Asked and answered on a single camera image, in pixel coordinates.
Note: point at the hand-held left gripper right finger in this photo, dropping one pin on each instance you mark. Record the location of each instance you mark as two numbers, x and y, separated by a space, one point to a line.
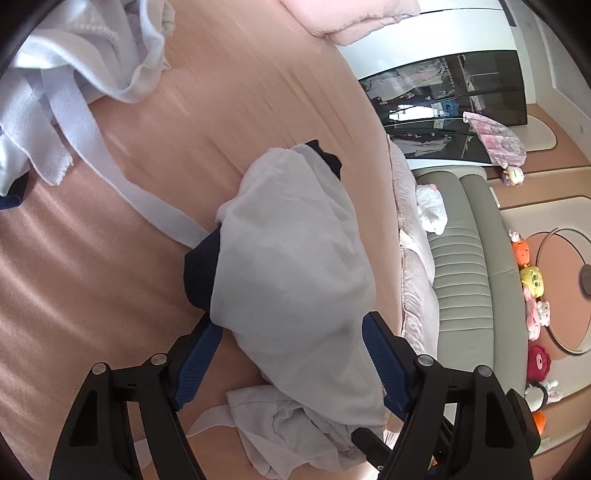
381 355

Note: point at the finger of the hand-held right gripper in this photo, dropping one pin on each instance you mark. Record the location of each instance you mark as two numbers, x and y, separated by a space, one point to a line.
369 444

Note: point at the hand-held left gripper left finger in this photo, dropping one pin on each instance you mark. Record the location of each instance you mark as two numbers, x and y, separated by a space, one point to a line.
198 357

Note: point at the white navy-trimmed garment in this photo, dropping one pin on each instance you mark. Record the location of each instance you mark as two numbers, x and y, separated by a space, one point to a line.
286 258

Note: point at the row of plush toys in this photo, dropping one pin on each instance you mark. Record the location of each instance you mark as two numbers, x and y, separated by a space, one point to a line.
538 362

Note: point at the pale pink pillow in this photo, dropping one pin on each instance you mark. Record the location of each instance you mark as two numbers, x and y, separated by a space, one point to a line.
418 295
401 184

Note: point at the grey padded headboard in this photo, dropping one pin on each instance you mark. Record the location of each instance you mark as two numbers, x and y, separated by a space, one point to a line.
461 286

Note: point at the white plush toy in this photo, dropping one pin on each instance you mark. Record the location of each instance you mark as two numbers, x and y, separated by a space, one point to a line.
431 212

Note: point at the small beige plush toy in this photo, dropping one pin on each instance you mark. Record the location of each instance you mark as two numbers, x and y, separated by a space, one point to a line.
514 175

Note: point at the navy blue garment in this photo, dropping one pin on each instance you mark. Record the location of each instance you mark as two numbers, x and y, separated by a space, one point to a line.
11 201

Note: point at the pink patterned cloth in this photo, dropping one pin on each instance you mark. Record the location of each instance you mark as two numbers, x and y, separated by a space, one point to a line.
501 138

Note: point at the pink bed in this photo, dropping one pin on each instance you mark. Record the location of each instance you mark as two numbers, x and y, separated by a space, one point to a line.
207 92

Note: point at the white and glass wardrobe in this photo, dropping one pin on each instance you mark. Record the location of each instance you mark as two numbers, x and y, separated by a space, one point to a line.
438 32

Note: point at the large pink pillow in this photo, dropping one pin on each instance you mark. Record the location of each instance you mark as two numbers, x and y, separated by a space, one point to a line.
360 21

